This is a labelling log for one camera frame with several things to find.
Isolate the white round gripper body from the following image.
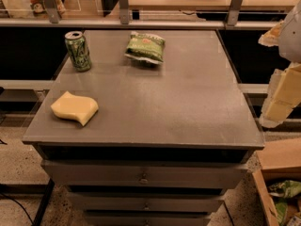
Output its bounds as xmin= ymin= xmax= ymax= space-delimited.
xmin=278 ymin=1 xmax=301 ymax=63

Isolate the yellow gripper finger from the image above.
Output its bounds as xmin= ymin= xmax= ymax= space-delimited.
xmin=258 ymin=21 xmax=283 ymax=47
xmin=259 ymin=62 xmax=301 ymax=128

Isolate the yellow wavy sponge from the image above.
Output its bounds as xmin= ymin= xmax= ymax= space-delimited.
xmin=51 ymin=91 xmax=99 ymax=126

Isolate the green soda can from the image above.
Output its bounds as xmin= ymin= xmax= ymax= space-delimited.
xmin=65 ymin=31 xmax=92 ymax=72

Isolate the brown cardboard box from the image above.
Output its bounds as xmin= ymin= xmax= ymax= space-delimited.
xmin=252 ymin=138 xmax=301 ymax=226

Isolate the green snack bag in box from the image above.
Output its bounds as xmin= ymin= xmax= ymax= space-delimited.
xmin=268 ymin=180 xmax=301 ymax=199

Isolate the grey drawer cabinet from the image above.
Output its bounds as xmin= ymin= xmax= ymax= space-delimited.
xmin=23 ymin=30 xmax=263 ymax=226

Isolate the green chip bag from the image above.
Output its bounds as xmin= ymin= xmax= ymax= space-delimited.
xmin=125 ymin=31 xmax=166 ymax=65

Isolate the white bag with red print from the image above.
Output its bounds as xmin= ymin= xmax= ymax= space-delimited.
xmin=0 ymin=0 xmax=46 ymax=19

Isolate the grey metal shelf rail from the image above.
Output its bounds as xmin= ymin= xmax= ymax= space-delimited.
xmin=0 ymin=0 xmax=301 ymax=30

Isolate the black floor cable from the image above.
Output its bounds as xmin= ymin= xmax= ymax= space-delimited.
xmin=0 ymin=191 xmax=36 ymax=226

